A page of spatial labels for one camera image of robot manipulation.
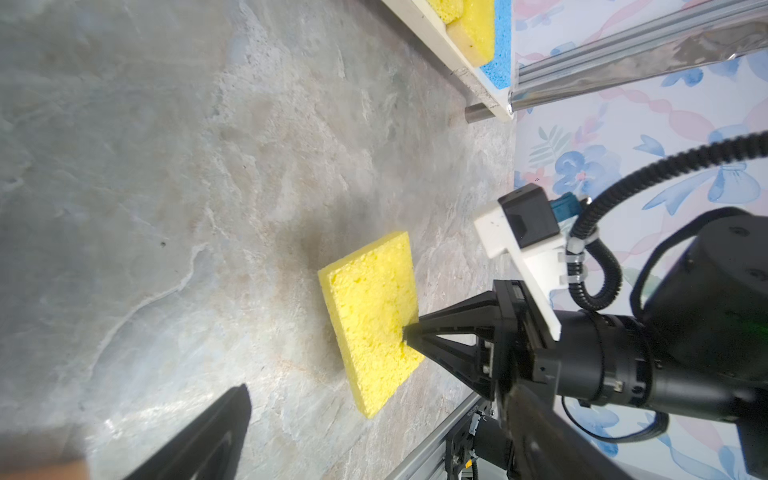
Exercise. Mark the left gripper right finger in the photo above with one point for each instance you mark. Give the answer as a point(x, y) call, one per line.
point(545, 447)

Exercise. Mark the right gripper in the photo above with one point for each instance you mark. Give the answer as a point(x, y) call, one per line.
point(498, 339)

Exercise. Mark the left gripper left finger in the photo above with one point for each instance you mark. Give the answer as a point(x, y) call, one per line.
point(209, 447)

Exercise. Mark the blue sponge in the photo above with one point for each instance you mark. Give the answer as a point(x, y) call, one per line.
point(499, 69)

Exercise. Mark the bright yellow sponge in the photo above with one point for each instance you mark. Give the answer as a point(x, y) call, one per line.
point(473, 32)

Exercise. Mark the yellow cellulose sponge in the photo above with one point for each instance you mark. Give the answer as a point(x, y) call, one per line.
point(447, 10)

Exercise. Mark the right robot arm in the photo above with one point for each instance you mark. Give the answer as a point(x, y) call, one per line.
point(697, 347)

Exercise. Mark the white two-tier shelf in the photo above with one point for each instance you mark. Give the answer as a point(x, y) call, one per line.
point(540, 30)

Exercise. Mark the right corner metal post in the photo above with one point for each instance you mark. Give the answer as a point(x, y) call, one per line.
point(702, 34)

